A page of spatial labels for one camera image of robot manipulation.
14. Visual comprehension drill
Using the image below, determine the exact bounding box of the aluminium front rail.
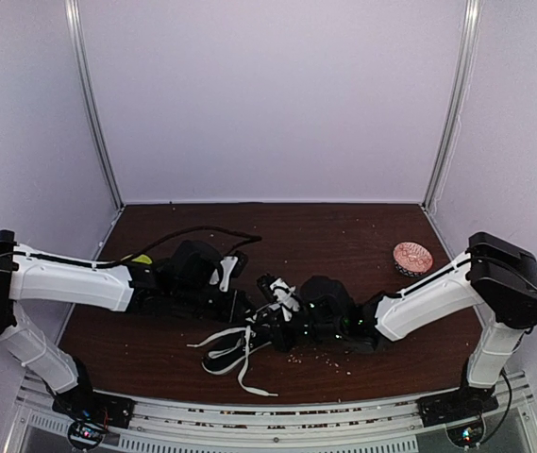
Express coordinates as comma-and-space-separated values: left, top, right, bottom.
0, 373, 537, 452

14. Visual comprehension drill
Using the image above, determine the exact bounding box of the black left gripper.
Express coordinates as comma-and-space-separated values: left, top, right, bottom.
173, 283, 256, 325

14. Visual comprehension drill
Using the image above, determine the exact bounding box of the white shoelace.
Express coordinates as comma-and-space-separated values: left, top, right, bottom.
187, 304, 295, 397

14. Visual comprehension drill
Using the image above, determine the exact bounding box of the right aluminium frame post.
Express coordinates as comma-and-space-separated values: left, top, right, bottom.
423, 0, 482, 213

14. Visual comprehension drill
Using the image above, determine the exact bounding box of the black white canvas sneaker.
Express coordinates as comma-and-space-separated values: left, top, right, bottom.
201, 327, 272, 376

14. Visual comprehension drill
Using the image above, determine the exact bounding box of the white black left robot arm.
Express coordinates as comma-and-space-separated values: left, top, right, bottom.
0, 230, 254, 419

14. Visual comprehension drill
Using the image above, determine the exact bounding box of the left aluminium frame post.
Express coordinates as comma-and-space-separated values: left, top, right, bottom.
64, 0, 125, 210

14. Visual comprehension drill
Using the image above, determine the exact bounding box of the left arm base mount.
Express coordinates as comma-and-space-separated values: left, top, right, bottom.
52, 392, 135, 452

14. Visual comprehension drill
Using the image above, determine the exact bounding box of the green plastic bowl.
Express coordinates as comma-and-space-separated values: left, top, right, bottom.
128, 254, 153, 265

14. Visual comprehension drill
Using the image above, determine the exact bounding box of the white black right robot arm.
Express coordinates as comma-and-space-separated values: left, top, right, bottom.
260, 232, 537, 417

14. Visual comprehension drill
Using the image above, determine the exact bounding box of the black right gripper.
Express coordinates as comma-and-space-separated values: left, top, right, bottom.
250, 307, 344, 354

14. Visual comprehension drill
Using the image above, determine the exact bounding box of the black braided left cable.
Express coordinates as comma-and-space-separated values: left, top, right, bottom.
92, 226, 263, 265

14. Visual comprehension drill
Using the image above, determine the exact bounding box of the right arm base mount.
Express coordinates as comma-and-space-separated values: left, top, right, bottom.
417, 392, 499, 449

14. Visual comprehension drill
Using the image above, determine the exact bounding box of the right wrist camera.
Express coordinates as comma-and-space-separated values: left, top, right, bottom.
257, 274, 301, 322

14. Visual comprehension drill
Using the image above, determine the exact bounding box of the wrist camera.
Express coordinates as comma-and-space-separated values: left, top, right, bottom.
210, 250, 248, 293
257, 274, 301, 322

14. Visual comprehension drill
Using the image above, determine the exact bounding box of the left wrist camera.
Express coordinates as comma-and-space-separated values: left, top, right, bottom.
210, 250, 248, 293

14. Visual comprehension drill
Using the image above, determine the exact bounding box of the aluminium frame post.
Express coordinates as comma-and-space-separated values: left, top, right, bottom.
423, 0, 482, 213
64, 0, 125, 210

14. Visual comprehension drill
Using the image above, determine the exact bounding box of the pink patterned bowl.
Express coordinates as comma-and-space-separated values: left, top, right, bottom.
393, 242, 434, 277

